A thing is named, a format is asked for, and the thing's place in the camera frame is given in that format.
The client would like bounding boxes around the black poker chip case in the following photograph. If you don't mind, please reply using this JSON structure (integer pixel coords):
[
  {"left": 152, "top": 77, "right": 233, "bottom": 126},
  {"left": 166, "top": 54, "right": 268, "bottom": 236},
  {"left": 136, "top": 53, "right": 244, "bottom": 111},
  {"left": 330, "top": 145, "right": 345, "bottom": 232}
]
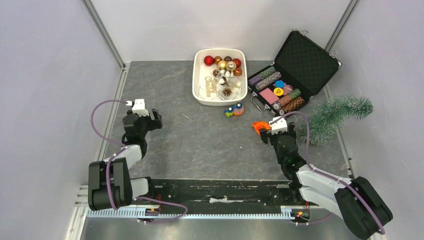
[{"left": 247, "top": 29, "right": 342, "bottom": 117}]

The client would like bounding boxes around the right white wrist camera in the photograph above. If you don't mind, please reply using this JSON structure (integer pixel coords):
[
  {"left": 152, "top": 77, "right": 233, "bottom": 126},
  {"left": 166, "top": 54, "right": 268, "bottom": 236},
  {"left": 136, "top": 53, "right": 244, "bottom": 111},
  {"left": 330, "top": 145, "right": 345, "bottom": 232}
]
[{"left": 268, "top": 116, "right": 288, "bottom": 135}]

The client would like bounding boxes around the orange semicircle plastic piece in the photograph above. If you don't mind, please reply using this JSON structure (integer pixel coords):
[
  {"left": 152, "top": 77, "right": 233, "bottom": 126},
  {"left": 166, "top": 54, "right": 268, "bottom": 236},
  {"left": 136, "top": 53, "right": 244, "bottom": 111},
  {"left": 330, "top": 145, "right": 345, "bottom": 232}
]
[{"left": 252, "top": 121, "right": 271, "bottom": 136}]

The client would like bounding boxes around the silver gold bauble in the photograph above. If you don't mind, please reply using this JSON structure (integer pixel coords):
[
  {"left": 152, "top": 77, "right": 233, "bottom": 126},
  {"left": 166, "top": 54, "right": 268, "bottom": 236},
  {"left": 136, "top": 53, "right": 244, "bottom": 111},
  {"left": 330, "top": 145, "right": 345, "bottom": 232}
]
[{"left": 225, "top": 61, "right": 237, "bottom": 72}]

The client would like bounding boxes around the yellow dealer chip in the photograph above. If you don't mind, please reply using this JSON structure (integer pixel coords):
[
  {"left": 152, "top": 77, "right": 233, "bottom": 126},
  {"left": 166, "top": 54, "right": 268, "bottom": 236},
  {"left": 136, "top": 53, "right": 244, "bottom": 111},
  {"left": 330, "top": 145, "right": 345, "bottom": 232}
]
[{"left": 273, "top": 87, "right": 284, "bottom": 97}]

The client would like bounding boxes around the red glitter bauble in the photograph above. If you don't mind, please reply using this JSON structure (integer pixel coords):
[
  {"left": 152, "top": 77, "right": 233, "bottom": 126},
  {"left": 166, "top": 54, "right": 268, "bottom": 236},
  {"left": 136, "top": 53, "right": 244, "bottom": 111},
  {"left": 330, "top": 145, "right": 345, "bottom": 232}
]
[{"left": 203, "top": 55, "right": 216, "bottom": 67}]

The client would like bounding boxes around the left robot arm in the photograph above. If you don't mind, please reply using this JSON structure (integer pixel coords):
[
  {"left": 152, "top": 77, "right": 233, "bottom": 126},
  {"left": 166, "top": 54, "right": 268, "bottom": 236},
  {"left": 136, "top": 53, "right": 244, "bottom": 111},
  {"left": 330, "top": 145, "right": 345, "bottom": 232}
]
[{"left": 88, "top": 108, "right": 163, "bottom": 211}]

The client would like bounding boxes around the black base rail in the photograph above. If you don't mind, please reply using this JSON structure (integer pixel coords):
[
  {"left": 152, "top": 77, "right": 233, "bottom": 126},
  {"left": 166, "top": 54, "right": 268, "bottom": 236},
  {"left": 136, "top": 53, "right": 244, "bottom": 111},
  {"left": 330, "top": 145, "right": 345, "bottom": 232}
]
[{"left": 147, "top": 179, "right": 306, "bottom": 214}]

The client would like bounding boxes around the brown pine cone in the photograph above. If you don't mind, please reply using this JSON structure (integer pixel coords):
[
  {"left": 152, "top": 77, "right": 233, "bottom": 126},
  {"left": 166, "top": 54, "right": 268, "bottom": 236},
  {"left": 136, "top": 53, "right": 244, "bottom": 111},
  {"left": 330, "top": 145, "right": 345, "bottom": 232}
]
[{"left": 222, "top": 88, "right": 232, "bottom": 98}]

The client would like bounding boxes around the dark red bauble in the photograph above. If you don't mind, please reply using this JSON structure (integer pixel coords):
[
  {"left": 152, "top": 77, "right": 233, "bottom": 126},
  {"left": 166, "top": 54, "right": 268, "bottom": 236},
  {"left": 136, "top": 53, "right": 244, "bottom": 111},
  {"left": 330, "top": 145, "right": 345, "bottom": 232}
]
[{"left": 232, "top": 58, "right": 242, "bottom": 68}]

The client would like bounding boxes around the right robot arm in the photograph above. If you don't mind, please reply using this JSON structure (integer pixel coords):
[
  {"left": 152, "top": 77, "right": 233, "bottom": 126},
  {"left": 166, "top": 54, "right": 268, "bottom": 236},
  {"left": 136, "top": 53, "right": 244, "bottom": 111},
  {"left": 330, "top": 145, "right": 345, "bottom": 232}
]
[{"left": 255, "top": 121, "right": 394, "bottom": 240}]

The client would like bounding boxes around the pink card deck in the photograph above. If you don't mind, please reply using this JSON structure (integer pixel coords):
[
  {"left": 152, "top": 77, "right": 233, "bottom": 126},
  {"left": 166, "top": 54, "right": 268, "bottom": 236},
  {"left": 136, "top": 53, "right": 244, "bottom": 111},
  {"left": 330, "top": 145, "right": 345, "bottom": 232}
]
[{"left": 259, "top": 88, "right": 279, "bottom": 105}]

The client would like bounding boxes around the orange shiny bauble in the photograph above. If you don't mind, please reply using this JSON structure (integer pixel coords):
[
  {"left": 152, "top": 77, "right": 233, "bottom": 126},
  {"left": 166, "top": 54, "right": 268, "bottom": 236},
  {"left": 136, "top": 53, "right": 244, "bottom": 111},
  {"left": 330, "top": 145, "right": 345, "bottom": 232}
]
[{"left": 232, "top": 67, "right": 243, "bottom": 77}]

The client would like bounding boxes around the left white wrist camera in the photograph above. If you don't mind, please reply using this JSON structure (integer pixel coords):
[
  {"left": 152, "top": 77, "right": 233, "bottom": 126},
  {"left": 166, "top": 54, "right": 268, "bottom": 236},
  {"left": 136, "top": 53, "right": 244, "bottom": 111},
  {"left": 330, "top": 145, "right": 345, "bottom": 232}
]
[{"left": 131, "top": 98, "right": 150, "bottom": 117}]

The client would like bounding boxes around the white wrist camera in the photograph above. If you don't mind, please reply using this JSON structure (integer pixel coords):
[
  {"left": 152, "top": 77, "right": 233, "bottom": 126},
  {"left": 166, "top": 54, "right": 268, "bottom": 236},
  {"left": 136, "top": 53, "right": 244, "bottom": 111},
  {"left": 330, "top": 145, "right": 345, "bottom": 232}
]
[
  {"left": 131, "top": 98, "right": 150, "bottom": 117},
  {"left": 268, "top": 116, "right": 288, "bottom": 135}
]

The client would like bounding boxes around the white plastic tray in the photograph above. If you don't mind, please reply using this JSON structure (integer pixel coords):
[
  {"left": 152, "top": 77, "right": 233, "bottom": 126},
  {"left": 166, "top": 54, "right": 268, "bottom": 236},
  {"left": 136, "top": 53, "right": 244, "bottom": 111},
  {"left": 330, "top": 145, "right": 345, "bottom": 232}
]
[{"left": 192, "top": 48, "right": 248, "bottom": 107}]

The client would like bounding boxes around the small frosted christmas tree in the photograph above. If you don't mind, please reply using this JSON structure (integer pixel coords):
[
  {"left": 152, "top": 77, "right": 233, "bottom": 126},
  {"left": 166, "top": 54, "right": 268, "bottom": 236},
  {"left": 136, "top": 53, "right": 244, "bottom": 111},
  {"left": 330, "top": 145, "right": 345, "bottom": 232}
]
[{"left": 307, "top": 95, "right": 374, "bottom": 146}]

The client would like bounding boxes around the orange round toy disc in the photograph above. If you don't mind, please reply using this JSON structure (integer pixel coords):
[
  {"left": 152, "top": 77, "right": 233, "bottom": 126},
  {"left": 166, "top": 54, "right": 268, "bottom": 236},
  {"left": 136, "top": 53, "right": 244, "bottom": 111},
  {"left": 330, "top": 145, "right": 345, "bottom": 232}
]
[{"left": 232, "top": 102, "right": 245, "bottom": 116}]

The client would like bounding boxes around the gold merry christmas sign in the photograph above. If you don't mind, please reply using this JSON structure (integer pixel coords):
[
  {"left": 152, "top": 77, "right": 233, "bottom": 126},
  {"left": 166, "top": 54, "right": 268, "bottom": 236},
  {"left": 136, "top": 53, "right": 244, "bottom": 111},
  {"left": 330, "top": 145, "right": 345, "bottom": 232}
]
[{"left": 205, "top": 76, "right": 217, "bottom": 98}]

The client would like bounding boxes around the gold shiny bauble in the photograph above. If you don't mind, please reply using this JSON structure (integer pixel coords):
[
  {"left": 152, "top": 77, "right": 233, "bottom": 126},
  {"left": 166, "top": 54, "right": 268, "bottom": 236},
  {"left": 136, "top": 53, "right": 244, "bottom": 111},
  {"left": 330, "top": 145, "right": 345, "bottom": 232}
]
[{"left": 216, "top": 59, "right": 228, "bottom": 70}]

